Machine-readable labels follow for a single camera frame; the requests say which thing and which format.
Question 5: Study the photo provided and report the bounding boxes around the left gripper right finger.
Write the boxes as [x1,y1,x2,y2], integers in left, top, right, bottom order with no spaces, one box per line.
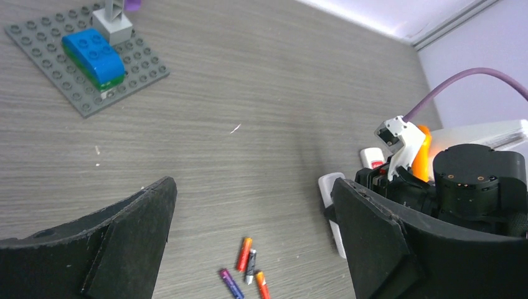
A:
[332,178,527,298]

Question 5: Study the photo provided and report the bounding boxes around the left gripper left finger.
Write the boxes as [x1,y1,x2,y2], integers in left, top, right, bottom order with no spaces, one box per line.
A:
[1,177,177,298]

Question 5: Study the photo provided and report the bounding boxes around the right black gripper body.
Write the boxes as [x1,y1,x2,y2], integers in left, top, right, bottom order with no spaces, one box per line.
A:
[355,163,438,217]

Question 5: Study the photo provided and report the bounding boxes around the white remote control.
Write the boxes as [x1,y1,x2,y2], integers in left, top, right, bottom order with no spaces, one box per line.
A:
[318,172,347,259]

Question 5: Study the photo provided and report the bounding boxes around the orange battery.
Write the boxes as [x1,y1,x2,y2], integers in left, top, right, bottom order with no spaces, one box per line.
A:
[236,237,253,273]
[255,271,271,299]

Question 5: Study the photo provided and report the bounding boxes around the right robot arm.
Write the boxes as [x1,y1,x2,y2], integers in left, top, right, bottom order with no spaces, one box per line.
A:
[355,144,527,239]

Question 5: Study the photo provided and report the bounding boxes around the red and white remote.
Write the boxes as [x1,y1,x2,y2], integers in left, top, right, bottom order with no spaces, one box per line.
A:
[359,147,386,169]

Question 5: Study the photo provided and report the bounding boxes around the purple battery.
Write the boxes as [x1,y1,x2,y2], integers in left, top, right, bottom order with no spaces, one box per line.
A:
[219,268,245,299]

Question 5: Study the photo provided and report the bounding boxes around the black silver battery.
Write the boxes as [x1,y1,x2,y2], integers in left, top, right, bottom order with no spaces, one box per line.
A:
[245,249,257,285]

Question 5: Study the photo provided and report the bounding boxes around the blue lego brick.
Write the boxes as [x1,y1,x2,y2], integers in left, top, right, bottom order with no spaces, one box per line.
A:
[61,28,125,92]

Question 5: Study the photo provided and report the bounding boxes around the purple plastic cup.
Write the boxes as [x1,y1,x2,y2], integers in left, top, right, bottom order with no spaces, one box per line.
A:
[124,0,142,11]

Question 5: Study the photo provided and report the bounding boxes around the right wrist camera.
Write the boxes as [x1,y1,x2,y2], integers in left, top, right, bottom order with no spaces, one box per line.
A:
[375,115,426,181]

